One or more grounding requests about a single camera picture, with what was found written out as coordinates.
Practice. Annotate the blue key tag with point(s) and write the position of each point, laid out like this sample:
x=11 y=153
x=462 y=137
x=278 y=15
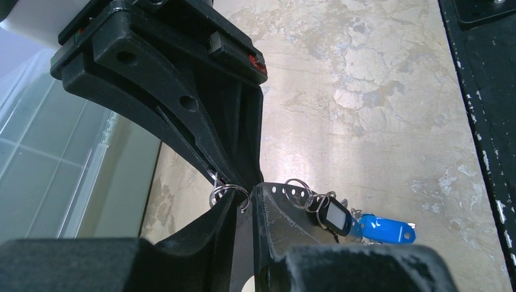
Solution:
x=385 y=230

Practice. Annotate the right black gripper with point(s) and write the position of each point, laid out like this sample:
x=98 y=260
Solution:
x=180 y=70

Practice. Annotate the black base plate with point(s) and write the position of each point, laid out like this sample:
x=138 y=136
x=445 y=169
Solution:
x=481 y=37

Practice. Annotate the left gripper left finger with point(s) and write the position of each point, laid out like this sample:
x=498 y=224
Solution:
x=196 y=258

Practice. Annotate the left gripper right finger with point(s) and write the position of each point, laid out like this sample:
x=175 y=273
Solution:
x=353 y=266

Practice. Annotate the black key tag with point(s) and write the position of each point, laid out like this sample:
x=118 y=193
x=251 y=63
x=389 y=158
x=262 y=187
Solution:
x=331 y=214

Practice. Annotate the clear plastic storage box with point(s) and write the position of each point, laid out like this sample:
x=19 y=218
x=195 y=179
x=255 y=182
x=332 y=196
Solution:
x=69 y=167

